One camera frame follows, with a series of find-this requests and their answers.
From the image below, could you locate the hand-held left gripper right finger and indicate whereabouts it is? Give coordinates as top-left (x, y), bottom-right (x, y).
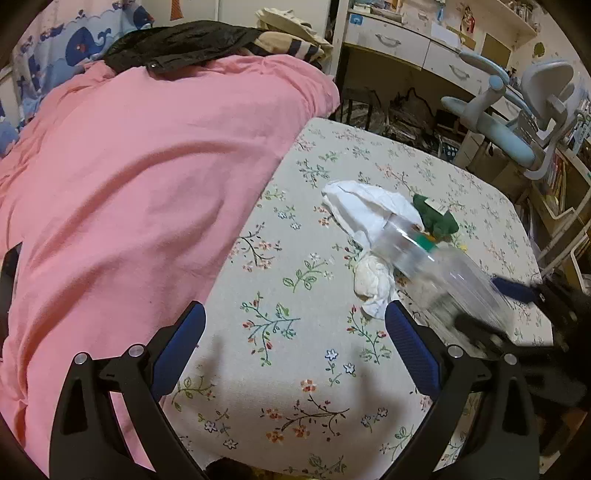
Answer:
top-left (383, 301), bottom-right (541, 480)

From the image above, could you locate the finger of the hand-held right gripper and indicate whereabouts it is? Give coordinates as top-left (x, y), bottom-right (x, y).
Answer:
top-left (492, 275), bottom-right (541, 303)
top-left (455, 314), bottom-right (507, 357)

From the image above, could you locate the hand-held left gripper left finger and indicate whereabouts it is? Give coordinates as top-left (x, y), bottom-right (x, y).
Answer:
top-left (48, 301), bottom-right (207, 480)

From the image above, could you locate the clear plastic bottle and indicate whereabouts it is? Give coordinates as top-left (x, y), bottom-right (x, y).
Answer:
top-left (372, 217), bottom-right (515, 342)

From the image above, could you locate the white book rack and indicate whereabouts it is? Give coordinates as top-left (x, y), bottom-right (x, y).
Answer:
top-left (526, 102), bottom-right (591, 289)

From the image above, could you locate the green crumpled wrapper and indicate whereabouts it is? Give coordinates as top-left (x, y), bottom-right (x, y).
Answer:
top-left (412, 194), bottom-right (459, 238)

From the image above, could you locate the white plastic bag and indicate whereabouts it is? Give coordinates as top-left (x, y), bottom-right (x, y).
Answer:
top-left (322, 180), bottom-right (419, 248)

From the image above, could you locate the blue grey desk chair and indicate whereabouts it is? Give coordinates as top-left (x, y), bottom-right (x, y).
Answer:
top-left (441, 50), bottom-right (587, 182)

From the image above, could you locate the pink blanket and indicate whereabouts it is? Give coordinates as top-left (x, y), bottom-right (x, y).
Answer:
top-left (0, 55), bottom-right (341, 472)

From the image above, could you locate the cork board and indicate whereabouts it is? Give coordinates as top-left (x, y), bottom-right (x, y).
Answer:
top-left (482, 34), bottom-right (512, 68)

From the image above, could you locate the white desk with drawers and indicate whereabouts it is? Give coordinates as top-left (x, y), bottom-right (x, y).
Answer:
top-left (344, 9), bottom-right (525, 109)

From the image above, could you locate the black jacket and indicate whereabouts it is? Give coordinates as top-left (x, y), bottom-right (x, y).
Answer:
top-left (102, 21), bottom-right (264, 75)

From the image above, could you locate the whale print curtain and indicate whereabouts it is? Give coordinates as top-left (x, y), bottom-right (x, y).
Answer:
top-left (0, 0), bottom-right (155, 153)

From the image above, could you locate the striped beige cloth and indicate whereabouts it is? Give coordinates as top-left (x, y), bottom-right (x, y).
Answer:
top-left (249, 30), bottom-right (324, 63)

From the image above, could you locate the beige tote bag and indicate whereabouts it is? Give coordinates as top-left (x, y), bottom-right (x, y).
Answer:
top-left (256, 7), bottom-right (334, 47)

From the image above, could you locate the white wardrobe with tree decal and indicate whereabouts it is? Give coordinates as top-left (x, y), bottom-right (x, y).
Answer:
top-left (152, 0), bottom-right (333, 28)

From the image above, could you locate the black handled bag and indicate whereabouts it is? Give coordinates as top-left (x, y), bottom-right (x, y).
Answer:
top-left (385, 90), bottom-right (445, 149)

